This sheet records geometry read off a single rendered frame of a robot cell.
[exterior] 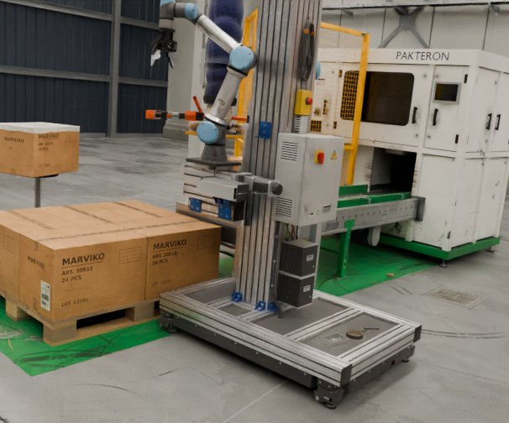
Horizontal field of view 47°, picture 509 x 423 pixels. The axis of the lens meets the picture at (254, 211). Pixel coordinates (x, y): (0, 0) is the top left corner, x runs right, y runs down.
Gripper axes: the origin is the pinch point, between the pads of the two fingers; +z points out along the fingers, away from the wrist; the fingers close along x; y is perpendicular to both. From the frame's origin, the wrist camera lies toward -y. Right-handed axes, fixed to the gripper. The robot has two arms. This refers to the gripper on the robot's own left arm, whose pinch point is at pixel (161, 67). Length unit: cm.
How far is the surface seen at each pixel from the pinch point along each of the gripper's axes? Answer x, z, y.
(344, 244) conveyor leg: 192, 123, 12
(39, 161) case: 39, 77, -190
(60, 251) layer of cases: -48, 99, -17
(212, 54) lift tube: 66, -13, -27
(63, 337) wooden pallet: -45, 148, -17
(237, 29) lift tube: 76, -30, -17
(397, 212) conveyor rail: 270, 103, 17
